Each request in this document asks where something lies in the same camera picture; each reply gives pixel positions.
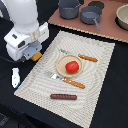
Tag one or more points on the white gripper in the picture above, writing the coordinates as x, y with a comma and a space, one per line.
24, 46

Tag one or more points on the white and blue bottle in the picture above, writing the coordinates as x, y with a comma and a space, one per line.
15, 77

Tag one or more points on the red toy tomato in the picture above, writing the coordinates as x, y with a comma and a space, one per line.
72, 67

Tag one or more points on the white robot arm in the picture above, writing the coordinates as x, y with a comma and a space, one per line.
23, 14

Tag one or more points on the round wooden plate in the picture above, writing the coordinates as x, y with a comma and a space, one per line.
61, 63

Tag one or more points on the woven beige placemat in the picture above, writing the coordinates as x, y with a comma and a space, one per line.
37, 87

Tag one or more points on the grey toy pot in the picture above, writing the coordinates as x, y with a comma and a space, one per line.
69, 9

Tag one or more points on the brown toy sausage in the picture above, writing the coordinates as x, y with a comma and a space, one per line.
63, 96

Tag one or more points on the grey toy frying pan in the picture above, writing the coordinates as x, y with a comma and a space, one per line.
91, 15

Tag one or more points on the dark pot lid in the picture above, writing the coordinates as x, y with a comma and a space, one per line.
97, 4

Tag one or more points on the beige bowl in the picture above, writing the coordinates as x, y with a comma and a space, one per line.
122, 15

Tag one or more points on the knife with orange handle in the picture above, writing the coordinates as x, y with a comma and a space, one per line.
80, 55

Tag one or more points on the fork with orange handle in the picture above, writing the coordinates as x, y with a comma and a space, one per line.
55, 76

